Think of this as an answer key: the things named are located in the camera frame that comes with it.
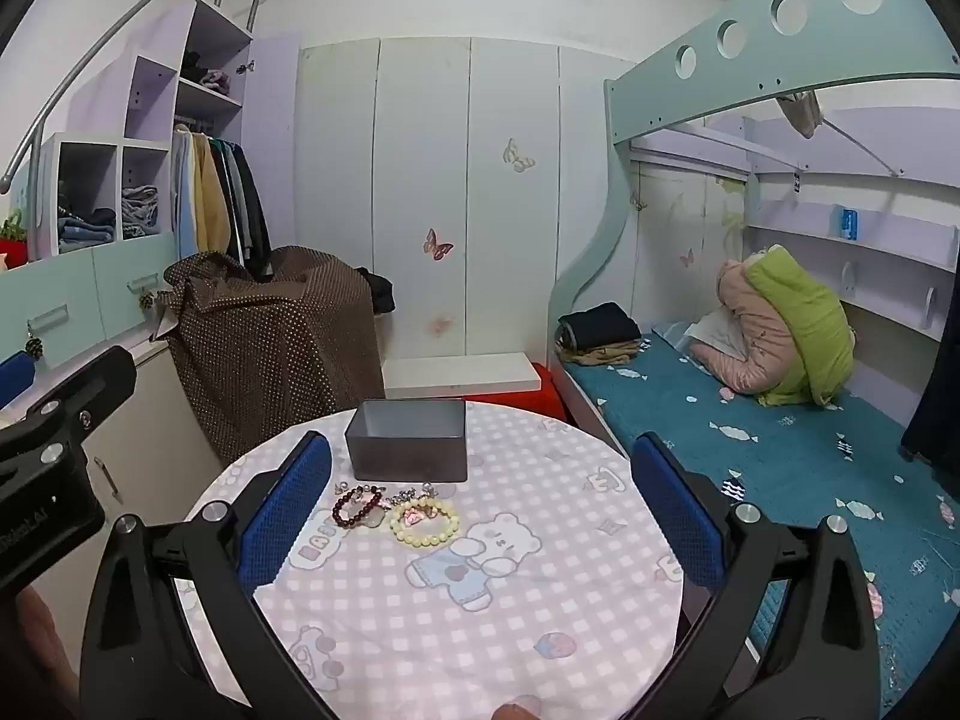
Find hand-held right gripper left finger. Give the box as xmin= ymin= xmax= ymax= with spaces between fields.
xmin=79 ymin=431 xmax=353 ymax=720

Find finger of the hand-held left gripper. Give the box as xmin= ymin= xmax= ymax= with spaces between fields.
xmin=0 ymin=352 xmax=36 ymax=410
xmin=0 ymin=345 xmax=138 ymax=470

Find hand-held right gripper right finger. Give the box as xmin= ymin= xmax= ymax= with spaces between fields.
xmin=630 ymin=433 xmax=884 ymax=720

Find dark red bead bracelet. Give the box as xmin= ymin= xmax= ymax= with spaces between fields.
xmin=331 ymin=487 xmax=386 ymax=532

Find grey metal box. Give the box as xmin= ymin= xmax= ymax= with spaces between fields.
xmin=344 ymin=399 xmax=470 ymax=485

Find cream bead bracelet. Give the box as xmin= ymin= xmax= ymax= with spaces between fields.
xmin=389 ymin=498 xmax=461 ymax=548

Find person's left forearm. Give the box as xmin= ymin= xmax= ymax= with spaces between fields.
xmin=0 ymin=583 xmax=81 ymax=720

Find white low cabinet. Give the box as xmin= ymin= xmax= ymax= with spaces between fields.
xmin=0 ymin=330 xmax=230 ymax=616

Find teal drawer cabinet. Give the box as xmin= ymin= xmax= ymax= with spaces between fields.
xmin=0 ymin=229 xmax=182 ymax=370

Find teal printed blanket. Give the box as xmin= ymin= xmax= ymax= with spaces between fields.
xmin=564 ymin=321 xmax=960 ymax=720

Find red potted plant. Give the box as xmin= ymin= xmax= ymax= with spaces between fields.
xmin=0 ymin=208 xmax=32 ymax=272

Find folded blue jeans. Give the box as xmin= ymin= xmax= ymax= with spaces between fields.
xmin=58 ymin=208 xmax=118 ymax=253

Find brown polka dot cloth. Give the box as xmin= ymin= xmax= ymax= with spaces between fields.
xmin=160 ymin=244 xmax=388 ymax=467

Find red stool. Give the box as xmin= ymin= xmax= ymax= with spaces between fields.
xmin=465 ymin=362 xmax=572 ymax=422

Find folded tan clothes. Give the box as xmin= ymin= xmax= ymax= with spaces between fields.
xmin=558 ymin=340 xmax=654 ymax=370

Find folded grey clothes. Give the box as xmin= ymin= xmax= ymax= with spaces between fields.
xmin=120 ymin=185 xmax=161 ymax=242

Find white pillow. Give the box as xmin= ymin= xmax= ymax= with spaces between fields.
xmin=677 ymin=310 xmax=745 ymax=362

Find light blue hanging garment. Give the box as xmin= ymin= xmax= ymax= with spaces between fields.
xmin=172 ymin=127 xmax=201 ymax=265

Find folded dark clothes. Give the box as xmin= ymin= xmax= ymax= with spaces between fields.
xmin=558 ymin=302 xmax=643 ymax=350

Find yellow hanging garment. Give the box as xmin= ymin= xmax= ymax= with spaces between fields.
xmin=187 ymin=130 xmax=235 ymax=260

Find white board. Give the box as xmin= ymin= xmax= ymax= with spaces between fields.
xmin=382 ymin=352 xmax=545 ymax=399

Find dark hanging jackets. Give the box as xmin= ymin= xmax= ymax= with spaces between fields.
xmin=210 ymin=136 xmax=273 ymax=280

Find black cloth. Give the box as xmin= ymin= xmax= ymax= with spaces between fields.
xmin=355 ymin=266 xmax=398 ymax=317

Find purple white shelf unit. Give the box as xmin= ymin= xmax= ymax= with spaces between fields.
xmin=28 ymin=0 xmax=257 ymax=265

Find purple wardrobe door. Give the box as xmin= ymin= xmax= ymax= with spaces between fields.
xmin=241 ymin=31 xmax=302 ymax=257

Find dark and pink clothes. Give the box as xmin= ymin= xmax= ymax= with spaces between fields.
xmin=179 ymin=50 xmax=234 ymax=95

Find purple bed shelf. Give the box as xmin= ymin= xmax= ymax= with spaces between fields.
xmin=628 ymin=106 xmax=960 ymax=350

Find grey metal handrail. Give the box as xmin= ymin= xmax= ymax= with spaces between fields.
xmin=0 ymin=0 xmax=271 ymax=197

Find white wardrobe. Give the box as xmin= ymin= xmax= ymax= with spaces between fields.
xmin=291 ymin=36 xmax=640 ymax=362

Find grey hanging cloth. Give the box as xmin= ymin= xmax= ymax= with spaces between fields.
xmin=775 ymin=89 xmax=827 ymax=140

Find teal bunk bed frame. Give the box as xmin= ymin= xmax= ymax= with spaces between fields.
xmin=550 ymin=0 xmax=960 ymax=425

